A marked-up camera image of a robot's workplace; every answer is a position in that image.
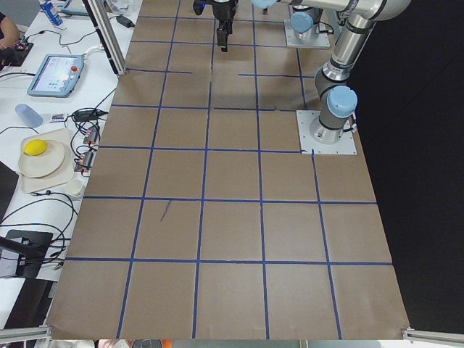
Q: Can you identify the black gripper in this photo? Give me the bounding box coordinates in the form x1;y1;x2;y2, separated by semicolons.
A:
212;0;238;52

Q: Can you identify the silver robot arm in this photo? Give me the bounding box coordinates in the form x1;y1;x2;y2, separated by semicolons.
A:
290;6;323;38
286;0;410;145

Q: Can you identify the black power adapter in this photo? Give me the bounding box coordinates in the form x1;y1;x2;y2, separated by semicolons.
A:
116;14;135;28

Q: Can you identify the blue plastic cup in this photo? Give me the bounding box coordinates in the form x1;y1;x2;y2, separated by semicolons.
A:
15;104;43;128

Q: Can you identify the beige tray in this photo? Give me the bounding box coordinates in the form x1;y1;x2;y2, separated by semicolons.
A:
18;128;74;194

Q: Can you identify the white paper cup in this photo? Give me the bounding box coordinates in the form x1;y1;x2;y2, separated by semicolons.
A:
65;179;86;199

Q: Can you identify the yellow lemon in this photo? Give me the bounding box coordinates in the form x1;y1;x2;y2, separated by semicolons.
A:
23;139;48;156

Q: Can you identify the beige plate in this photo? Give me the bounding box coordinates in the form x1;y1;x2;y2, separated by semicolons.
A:
18;140;65;178

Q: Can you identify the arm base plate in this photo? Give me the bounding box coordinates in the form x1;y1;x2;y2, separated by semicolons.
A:
297;110;357;155
283;20;331;49

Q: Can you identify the aluminium frame post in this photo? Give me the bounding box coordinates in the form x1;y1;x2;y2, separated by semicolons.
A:
83;0;126;76

